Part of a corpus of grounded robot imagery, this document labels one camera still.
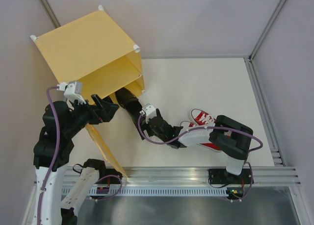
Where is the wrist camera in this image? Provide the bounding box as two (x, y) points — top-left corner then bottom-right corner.
(57, 81), (86, 104)
(140, 103), (157, 122)

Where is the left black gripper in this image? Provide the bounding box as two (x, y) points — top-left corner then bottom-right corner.
(64, 93), (119, 136)

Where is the yellow cabinet door panel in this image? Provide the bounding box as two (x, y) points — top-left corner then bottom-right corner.
(85, 124), (128, 178)

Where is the yellow shoe cabinet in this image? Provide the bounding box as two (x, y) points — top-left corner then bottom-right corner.
(31, 6), (145, 104)

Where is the aluminium frame post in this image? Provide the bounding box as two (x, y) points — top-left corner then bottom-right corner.
(39, 0), (61, 28)
(248, 0), (288, 62)

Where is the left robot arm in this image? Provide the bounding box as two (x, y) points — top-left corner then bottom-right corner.
(32, 94), (119, 225)

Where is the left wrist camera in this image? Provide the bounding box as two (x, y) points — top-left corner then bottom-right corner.
(57, 81), (86, 104)

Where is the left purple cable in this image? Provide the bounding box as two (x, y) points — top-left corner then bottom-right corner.
(35, 85), (61, 225)

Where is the red canvas sneaker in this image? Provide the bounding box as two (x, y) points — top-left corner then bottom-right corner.
(190, 108), (216, 125)
(180, 121), (222, 152)

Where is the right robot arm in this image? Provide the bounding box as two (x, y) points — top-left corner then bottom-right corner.
(136, 109), (253, 183)

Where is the aluminium front rail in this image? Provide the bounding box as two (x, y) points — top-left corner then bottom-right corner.
(58, 166), (302, 186)

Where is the aluminium frame post left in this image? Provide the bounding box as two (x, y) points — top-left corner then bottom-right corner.
(39, 0), (61, 28)

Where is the aluminium frame post right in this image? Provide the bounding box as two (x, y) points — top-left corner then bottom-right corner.
(248, 0), (288, 62)

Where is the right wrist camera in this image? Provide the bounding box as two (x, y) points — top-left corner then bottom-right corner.
(140, 103), (157, 122)

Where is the white slotted cable duct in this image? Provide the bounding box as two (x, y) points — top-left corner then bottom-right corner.
(62, 186), (228, 197)

